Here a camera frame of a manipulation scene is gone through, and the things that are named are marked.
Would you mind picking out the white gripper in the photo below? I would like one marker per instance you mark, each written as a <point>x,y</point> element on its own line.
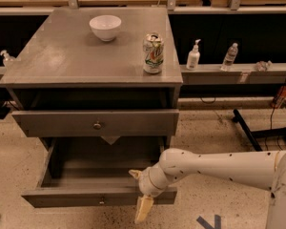
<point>146,182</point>

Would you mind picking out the grey drawer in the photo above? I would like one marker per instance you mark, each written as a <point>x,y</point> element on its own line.
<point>97,123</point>
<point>88,171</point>

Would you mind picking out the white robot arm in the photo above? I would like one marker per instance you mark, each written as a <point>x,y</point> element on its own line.
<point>263,170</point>

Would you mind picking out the grey top drawer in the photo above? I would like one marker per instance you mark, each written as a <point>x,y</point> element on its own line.
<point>97,123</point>

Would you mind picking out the grey drawer cabinet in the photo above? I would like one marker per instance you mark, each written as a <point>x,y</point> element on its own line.
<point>65,67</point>

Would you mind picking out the green white soda can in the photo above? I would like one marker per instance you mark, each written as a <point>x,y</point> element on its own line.
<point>153,49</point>

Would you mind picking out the white pump lotion bottle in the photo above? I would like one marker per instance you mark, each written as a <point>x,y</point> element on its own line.
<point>193,56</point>

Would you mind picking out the clear plastic water bottle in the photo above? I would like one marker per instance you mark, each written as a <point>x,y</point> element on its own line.
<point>229,58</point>

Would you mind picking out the black stand base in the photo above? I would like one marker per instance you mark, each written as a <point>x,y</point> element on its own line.
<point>254,136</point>

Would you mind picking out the white ceramic bowl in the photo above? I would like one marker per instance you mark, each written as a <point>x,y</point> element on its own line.
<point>106,27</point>

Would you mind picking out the orange power strip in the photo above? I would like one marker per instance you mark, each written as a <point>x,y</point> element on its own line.
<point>280,98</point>

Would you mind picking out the crumpled plastic wrapper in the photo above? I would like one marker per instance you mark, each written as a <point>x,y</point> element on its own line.
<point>263,66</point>

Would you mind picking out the clear pump sanitizer bottle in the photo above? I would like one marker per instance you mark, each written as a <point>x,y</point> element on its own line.
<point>7,58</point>

